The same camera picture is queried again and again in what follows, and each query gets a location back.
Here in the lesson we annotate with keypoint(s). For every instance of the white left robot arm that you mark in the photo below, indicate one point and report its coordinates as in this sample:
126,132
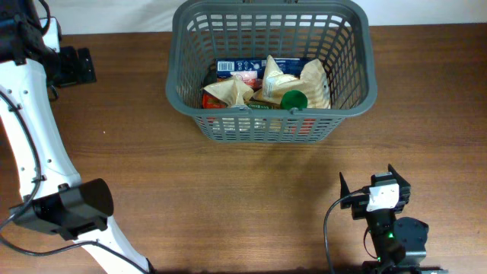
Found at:
55,200

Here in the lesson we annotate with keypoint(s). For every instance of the beige paper bag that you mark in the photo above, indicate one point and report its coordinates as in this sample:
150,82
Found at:
230,93

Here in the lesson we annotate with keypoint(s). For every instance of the clear bag of rice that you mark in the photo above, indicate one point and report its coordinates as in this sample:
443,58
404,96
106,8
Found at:
311,82

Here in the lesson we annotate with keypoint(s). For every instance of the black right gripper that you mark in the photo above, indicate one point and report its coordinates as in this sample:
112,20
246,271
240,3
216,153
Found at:
359,206

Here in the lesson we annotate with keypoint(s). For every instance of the blue and white carton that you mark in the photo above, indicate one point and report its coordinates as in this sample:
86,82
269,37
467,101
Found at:
251,71

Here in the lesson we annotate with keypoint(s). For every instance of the green-lidded jar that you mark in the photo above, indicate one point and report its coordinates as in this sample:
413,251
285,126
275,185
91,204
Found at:
294,99

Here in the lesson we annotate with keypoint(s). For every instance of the red spaghetti packet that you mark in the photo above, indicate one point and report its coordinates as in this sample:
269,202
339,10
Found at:
274,124

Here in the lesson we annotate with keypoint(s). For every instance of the grey plastic basket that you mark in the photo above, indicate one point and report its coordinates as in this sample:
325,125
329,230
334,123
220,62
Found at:
335,32

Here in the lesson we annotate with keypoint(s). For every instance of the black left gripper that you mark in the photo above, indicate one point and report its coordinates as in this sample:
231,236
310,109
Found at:
74,74

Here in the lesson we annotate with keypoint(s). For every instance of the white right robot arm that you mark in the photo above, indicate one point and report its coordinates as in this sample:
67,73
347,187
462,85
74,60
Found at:
399,243

